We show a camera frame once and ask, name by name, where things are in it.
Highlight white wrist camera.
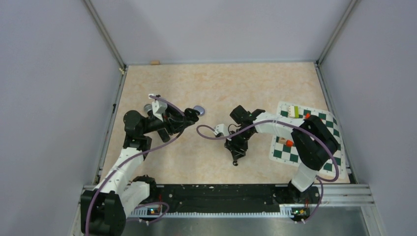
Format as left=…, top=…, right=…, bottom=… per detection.
left=213, top=124, right=229, bottom=137
left=149, top=94, right=168, bottom=121

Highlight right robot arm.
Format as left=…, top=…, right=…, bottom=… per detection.
left=225, top=105, right=340, bottom=203

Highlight small cork piece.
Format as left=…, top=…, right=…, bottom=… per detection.
left=150, top=60, right=160, bottom=65

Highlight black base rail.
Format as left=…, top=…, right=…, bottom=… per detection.
left=142, top=184, right=320, bottom=217

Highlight black rectangular bar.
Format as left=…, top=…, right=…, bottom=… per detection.
left=157, top=129, right=171, bottom=143

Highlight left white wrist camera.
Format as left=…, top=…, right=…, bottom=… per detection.
left=149, top=94, right=168, bottom=121

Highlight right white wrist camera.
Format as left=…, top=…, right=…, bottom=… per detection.
left=213, top=124, right=229, bottom=137

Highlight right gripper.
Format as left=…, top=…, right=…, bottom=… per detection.
left=225, top=127, right=254, bottom=161

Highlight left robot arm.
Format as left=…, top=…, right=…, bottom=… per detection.
left=80, top=107, right=200, bottom=236

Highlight wooden letter cube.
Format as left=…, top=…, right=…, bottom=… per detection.
left=277, top=137, right=287, bottom=145

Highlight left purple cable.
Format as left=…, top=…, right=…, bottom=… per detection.
left=84, top=94, right=186, bottom=236

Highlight purple earbud charging case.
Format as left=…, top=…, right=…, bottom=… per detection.
left=193, top=105, right=206, bottom=116

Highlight yellow-green white block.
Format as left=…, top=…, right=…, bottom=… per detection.
left=289, top=105, right=299, bottom=118

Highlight small orange red block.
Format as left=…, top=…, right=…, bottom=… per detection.
left=285, top=140, right=294, bottom=147

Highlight green white chessboard mat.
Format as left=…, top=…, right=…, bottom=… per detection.
left=269, top=101, right=347, bottom=179

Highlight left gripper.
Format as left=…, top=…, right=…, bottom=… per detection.
left=141, top=102, right=195, bottom=135

